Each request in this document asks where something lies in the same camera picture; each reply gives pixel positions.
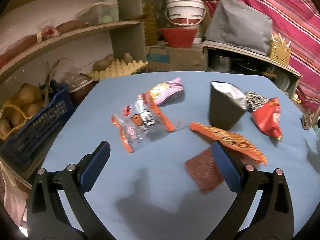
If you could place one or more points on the red tub with plastic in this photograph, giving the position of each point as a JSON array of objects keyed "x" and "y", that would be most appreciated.
[{"x": 79, "y": 94}]

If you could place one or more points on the pink striped curtain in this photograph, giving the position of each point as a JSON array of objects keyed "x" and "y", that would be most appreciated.
[{"x": 298, "y": 22}]

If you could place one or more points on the orange snack bag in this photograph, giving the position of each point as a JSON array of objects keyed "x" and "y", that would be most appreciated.
[{"x": 231, "y": 140}]

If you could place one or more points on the sweet potatoes in net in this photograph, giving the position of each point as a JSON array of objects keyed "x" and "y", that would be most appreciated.
[{"x": 47, "y": 33}]

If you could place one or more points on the wooden shelf unit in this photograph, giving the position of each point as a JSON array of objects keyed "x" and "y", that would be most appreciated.
[{"x": 127, "y": 35}]

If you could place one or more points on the yellow cutlery basket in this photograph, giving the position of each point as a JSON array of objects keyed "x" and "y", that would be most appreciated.
[{"x": 280, "y": 50}]

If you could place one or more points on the low wooden side shelf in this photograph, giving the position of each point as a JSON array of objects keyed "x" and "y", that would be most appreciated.
[{"x": 219, "y": 57}]

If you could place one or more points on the red chip bag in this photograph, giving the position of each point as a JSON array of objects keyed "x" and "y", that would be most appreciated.
[{"x": 267, "y": 119}]

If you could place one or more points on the pink candy wrapper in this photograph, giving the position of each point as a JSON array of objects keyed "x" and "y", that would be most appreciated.
[{"x": 167, "y": 92}]

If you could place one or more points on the grey fabric cover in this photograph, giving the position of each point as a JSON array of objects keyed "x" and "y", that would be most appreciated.
[{"x": 236, "y": 24}]

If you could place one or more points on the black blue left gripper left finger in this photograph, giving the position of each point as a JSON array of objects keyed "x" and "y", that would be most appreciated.
[{"x": 58, "y": 208}]

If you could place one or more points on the blue plastic crate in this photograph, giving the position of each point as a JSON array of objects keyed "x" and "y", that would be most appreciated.
[{"x": 19, "y": 149}]

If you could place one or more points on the red plastic bowl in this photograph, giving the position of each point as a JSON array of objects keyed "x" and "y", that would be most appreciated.
[{"x": 179, "y": 37}]

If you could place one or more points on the cardboard box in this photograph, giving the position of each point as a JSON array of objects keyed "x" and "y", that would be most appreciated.
[{"x": 168, "y": 59}]

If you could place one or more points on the yellow egg tray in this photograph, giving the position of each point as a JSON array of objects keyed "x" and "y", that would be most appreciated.
[{"x": 119, "y": 69}]

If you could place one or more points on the white red plastic bucket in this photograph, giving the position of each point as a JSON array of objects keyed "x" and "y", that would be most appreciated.
[{"x": 185, "y": 12}]

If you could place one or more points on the potatoes in net bag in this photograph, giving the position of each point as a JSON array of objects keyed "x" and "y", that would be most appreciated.
[{"x": 16, "y": 111}]

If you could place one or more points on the small brown crumpled scrap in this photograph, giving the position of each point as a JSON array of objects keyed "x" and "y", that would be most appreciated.
[{"x": 307, "y": 119}]

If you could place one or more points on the black foil-lined pouch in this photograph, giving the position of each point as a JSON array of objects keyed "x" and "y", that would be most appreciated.
[{"x": 227, "y": 105}]

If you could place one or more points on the clear plastic container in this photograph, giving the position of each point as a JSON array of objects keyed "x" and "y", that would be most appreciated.
[{"x": 99, "y": 13}]

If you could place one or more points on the clear orange snack wrapper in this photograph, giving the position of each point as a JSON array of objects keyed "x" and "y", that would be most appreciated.
[{"x": 141, "y": 123}]

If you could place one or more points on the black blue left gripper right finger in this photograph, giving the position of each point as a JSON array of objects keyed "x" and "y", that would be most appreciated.
[{"x": 262, "y": 208}]

